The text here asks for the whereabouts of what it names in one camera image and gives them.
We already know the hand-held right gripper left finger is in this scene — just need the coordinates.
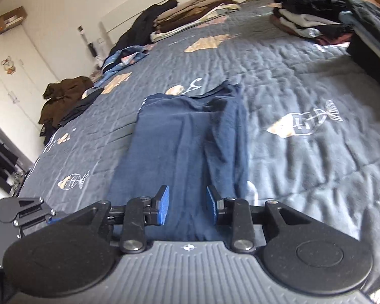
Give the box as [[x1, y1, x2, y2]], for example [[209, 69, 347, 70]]
[[82, 185, 170, 254]]

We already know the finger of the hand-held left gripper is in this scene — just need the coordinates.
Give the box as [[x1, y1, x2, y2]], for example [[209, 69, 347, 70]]
[[14, 197, 64, 227]]

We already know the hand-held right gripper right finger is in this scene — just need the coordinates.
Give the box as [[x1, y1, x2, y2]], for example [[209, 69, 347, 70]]
[[206, 185, 296, 254]]

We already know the navy printed t-shirt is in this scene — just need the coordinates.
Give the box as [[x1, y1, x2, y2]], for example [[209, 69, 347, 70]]
[[108, 81, 251, 241]]

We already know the dark clothes rack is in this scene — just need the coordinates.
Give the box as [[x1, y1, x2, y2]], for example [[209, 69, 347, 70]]
[[0, 111, 35, 197]]

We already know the pile of black clothes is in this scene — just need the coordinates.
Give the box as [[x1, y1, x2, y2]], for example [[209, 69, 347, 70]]
[[109, 0, 179, 58]]

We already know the stack of brown folded clothes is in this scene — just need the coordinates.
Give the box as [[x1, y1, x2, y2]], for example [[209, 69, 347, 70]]
[[150, 0, 241, 43]]

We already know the stack of grey folded clothes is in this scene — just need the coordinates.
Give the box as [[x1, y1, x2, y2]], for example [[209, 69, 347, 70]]
[[339, 0, 380, 96]]

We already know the black folded garment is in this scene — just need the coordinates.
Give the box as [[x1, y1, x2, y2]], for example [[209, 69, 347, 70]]
[[59, 87, 103, 127]]

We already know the brown jacket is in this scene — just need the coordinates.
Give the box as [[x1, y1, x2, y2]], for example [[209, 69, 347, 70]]
[[38, 76, 94, 137]]

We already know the white wardrobe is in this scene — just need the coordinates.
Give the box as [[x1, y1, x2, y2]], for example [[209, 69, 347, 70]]
[[0, 24, 59, 165]]

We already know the grey-blue quilted blanket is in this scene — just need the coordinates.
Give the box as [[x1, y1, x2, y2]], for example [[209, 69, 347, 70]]
[[19, 0, 380, 304]]

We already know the light blue printed garment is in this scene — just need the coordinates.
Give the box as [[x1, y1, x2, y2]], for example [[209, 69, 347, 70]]
[[93, 46, 149, 87]]

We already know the cardboard box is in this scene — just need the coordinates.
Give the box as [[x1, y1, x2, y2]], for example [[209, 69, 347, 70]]
[[0, 6, 27, 29]]

